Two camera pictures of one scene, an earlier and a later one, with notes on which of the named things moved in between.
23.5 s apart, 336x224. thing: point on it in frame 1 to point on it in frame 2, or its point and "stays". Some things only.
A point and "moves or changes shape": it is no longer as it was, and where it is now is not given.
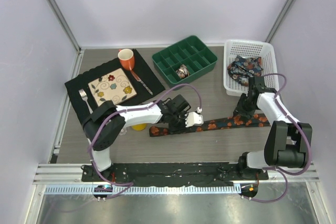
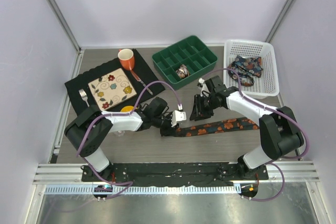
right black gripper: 239,109 to 198,113
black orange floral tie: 238,121 moves or changes shape
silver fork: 84,96 stays
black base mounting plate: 185,174 stays
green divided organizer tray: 192,52 stays
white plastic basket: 249,49 stays
